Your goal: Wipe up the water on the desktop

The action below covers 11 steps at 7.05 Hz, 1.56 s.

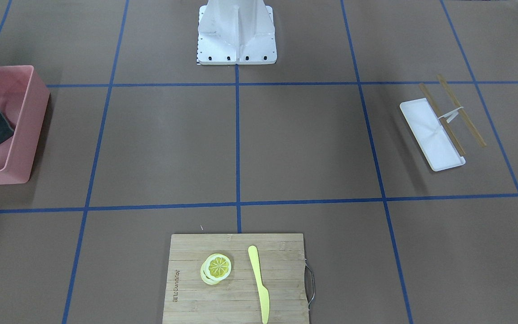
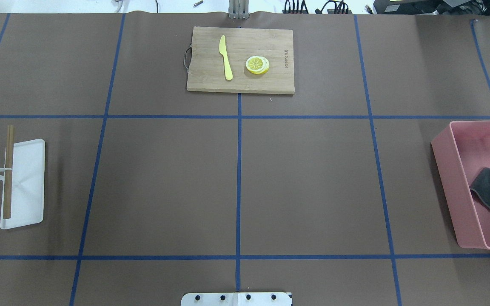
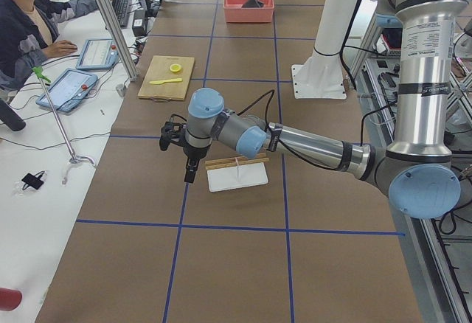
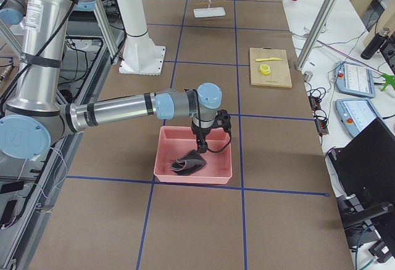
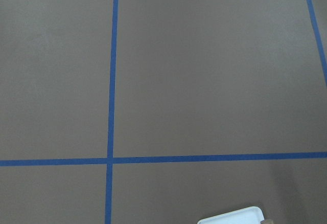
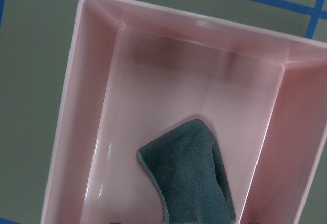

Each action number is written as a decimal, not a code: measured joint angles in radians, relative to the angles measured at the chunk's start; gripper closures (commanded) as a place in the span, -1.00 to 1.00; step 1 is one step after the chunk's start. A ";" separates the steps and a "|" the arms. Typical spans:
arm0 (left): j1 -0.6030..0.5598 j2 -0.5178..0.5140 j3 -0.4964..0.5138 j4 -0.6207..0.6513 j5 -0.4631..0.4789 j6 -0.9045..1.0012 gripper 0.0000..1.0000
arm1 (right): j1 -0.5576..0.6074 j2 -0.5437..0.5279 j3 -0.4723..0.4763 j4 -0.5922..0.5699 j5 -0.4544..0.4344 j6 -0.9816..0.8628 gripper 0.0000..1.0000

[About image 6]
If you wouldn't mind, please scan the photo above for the grey cloth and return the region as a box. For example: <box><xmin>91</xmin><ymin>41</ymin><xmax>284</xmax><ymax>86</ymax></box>
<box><xmin>136</xmin><ymin>119</ymin><xmax>236</xmax><ymax>223</ymax></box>

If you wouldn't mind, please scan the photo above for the pink plastic bin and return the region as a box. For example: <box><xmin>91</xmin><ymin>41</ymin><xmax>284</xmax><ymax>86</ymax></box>
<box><xmin>41</xmin><ymin>0</ymin><xmax>326</xmax><ymax>223</ymax></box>

